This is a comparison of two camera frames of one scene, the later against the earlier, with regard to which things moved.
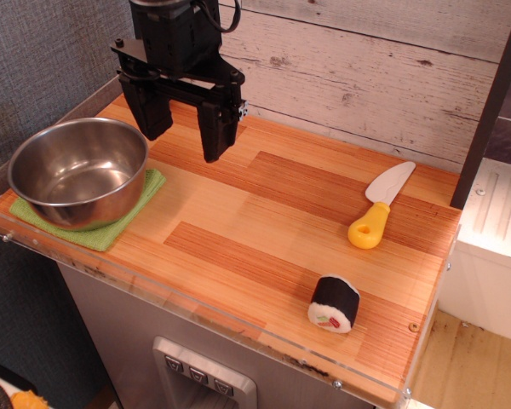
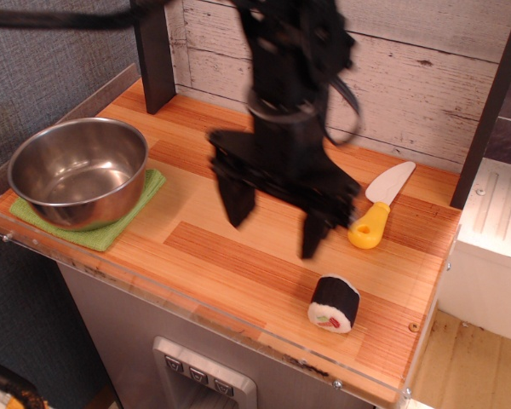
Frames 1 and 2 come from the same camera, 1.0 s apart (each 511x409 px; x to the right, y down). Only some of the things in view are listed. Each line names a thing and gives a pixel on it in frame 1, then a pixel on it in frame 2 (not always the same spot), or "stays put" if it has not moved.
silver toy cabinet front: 122,327 stays put
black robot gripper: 175,49 -> 284,155
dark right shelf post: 479,140 stays put
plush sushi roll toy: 335,304 stays put
